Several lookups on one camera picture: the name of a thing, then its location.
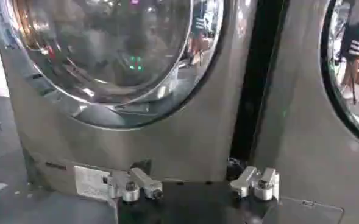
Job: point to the round glass dryer door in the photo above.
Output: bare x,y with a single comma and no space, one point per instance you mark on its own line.
106,45
353,76

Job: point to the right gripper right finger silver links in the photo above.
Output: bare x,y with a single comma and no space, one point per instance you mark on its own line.
266,184

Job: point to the white paper label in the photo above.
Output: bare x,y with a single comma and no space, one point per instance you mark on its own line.
89,182

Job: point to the grey dryer with label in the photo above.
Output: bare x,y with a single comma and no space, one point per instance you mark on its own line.
179,146

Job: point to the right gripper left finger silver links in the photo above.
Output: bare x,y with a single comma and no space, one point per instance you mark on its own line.
147,182

